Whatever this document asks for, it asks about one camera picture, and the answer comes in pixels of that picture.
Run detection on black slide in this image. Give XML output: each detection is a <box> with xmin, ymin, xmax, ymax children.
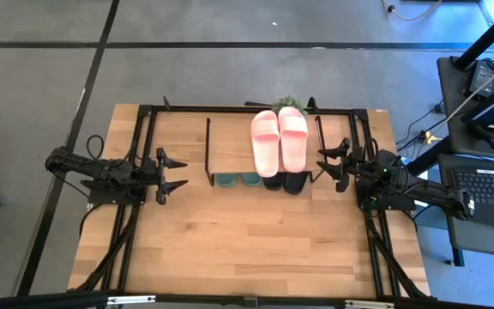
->
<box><xmin>262</xmin><ymin>171</ymin><xmax>286</xmax><ymax>191</ymax></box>
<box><xmin>283</xmin><ymin>170</ymin><xmax>310</xmax><ymax>196</ymax></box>

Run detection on green slide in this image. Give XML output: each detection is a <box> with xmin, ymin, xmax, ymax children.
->
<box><xmin>214</xmin><ymin>173</ymin><xmax>238</xmax><ymax>188</ymax></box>
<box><xmin>241</xmin><ymin>173</ymin><xmax>263</xmax><ymax>187</ymax></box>

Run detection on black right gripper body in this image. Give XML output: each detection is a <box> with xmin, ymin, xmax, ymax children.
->
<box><xmin>335</xmin><ymin>137</ymin><xmax>377</xmax><ymax>193</ymax></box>

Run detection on black diagonal post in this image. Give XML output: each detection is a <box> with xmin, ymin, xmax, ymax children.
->
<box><xmin>452</xmin><ymin>0</ymin><xmax>494</xmax><ymax>70</ymax></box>

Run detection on green succulent plant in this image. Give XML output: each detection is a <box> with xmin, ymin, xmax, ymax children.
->
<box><xmin>271</xmin><ymin>95</ymin><xmax>309</xmax><ymax>117</ymax></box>

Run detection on black floor cable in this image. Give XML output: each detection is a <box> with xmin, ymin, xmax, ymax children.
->
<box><xmin>395</xmin><ymin>100</ymin><xmax>449</xmax><ymax>151</ymax></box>

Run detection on yellow cable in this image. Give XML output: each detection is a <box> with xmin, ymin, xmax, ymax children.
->
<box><xmin>382</xmin><ymin>0</ymin><xmax>443</xmax><ymax>21</ymax></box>

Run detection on wooden shelf black metal frame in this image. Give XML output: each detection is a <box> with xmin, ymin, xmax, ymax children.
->
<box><xmin>204</xmin><ymin>115</ymin><xmax>328</xmax><ymax>188</ymax></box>

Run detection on black side table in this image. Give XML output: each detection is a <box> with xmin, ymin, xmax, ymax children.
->
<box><xmin>437</xmin><ymin>55</ymin><xmax>494</xmax><ymax>158</ymax></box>

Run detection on black rig rail silver brackets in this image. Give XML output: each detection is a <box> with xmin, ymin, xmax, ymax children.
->
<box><xmin>0</xmin><ymin>290</ymin><xmax>494</xmax><ymax>309</ymax></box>

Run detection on pink slide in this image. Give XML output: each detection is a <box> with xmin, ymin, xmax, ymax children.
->
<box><xmin>250</xmin><ymin>109</ymin><xmax>281</xmax><ymax>179</ymax></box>
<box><xmin>277</xmin><ymin>106</ymin><xmax>310</xmax><ymax>173</ymax></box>

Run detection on white cable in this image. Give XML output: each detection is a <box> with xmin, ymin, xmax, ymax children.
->
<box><xmin>443</xmin><ymin>51</ymin><xmax>494</xmax><ymax>124</ymax></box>

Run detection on black power adapter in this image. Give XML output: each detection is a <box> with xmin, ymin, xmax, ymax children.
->
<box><xmin>469</xmin><ymin>59</ymin><xmax>494</xmax><ymax>98</ymax></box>

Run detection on black table frame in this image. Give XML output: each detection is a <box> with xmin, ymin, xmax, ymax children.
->
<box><xmin>69</xmin><ymin>96</ymin><xmax>431</xmax><ymax>300</ymax></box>

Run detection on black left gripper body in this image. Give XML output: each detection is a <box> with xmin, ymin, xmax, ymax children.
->
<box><xmin>142</xmin><ymin>148</ymin><xmax>172</xmax><ymax>206</ymax></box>

